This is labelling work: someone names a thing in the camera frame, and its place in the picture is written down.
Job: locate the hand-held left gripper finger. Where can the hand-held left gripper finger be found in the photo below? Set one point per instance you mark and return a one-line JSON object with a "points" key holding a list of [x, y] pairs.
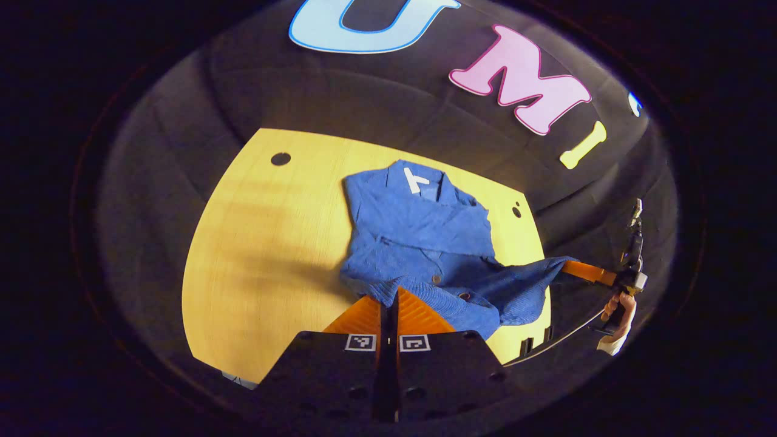
{"points": [[384, 321], [393, 321]]}

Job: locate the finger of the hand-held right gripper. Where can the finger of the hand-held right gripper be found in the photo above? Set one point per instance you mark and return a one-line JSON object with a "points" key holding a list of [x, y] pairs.
{"points": [[589, 273]]}

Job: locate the blue shirt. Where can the blue shirt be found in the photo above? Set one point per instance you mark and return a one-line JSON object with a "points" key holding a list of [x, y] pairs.
{"points": [[419, 230]]}

